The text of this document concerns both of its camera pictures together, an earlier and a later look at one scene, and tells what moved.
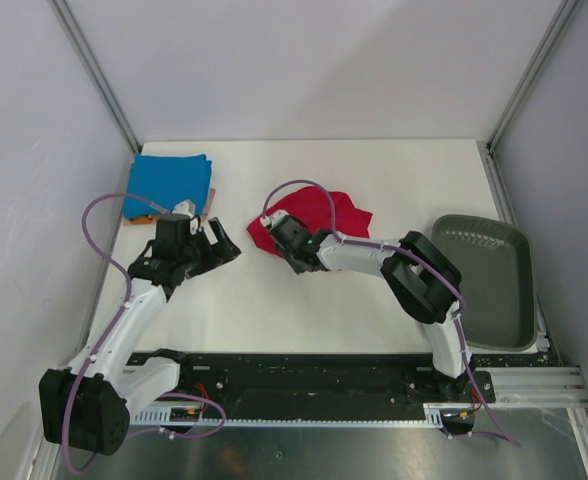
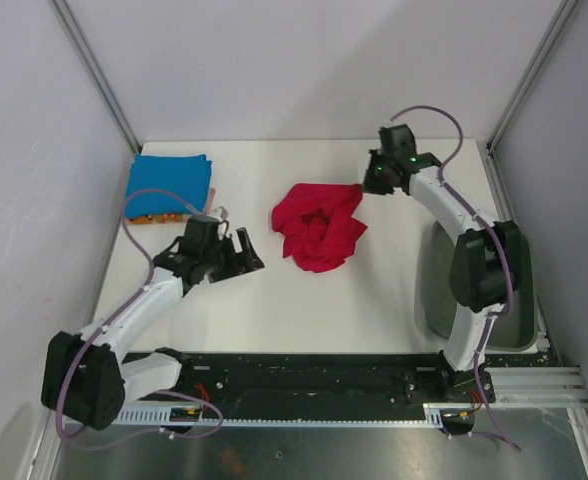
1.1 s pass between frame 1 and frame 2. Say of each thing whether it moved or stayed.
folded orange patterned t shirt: stayed
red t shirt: moved
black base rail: stayed
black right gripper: moved
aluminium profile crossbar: stayed
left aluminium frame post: stayed
